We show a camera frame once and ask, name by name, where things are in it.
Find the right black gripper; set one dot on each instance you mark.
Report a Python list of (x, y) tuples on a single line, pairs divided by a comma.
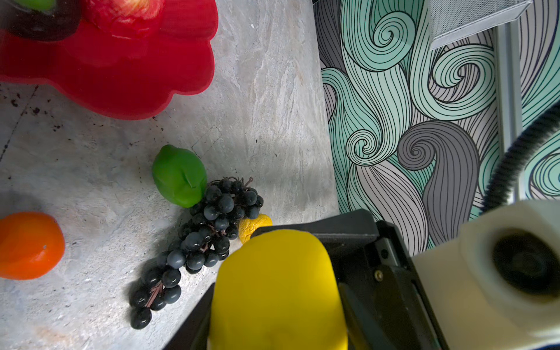
[(371, 258)]

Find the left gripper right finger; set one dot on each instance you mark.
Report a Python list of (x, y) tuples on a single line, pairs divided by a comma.
[(364, 331)]

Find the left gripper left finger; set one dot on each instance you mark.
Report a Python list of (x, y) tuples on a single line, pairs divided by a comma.
[(194, 332)]

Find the large yellow fake lemon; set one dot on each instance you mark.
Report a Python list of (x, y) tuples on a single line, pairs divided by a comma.
[(278, 291)]

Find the small yellow fake lemon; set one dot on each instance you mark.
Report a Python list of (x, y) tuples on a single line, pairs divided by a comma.
[(248, 226)]

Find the green fake lime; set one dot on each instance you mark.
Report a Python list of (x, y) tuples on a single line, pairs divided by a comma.
[(179, 175)]

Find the red flower-shaped fruit bowl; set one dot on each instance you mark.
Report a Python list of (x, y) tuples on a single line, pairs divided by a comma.
[(127, 79)]

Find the red wrinkled fake pepper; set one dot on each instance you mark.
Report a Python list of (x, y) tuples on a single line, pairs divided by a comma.
[(130, 19)]

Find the black fake grape bunch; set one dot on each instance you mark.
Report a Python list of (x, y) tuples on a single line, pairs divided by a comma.
[(204, 240)]

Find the orange fake tomato right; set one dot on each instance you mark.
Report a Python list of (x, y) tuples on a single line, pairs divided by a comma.
[(32, 244)]

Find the clear acrylic wall box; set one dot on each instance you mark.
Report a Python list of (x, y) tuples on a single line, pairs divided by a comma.
[(453, 20)]

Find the aluminium wall rail right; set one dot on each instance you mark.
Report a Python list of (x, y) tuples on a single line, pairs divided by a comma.
[(509, 107)]

